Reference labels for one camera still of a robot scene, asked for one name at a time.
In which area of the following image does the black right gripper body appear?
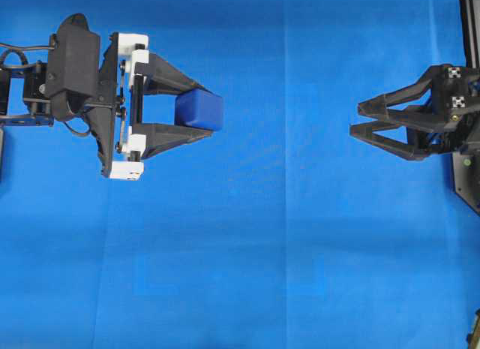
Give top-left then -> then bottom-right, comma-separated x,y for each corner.
406,64 -> 479,152

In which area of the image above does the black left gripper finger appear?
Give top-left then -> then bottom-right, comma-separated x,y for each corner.
133,123 -> 212,160
134,53 -> 209,95

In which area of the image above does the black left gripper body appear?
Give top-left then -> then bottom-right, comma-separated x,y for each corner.
84,32 -> 149,180

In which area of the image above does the blue block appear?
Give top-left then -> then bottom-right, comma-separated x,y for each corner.
174,89 -> 224,131

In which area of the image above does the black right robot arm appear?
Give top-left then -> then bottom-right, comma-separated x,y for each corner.
349,64 -> 479,212

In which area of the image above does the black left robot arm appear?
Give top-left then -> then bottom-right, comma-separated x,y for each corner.
1,24 -> 224,180

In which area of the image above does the blue table cloth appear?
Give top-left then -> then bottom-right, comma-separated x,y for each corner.
1,0 -> 479,348

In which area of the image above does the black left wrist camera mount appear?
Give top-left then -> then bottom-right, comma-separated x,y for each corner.
44,13 -> 101,122

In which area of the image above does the black aluminium frame post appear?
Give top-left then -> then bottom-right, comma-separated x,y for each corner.
459,0 -> 479,68

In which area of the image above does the black left camera cable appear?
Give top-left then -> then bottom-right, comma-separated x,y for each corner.
0,42 -> 93,137

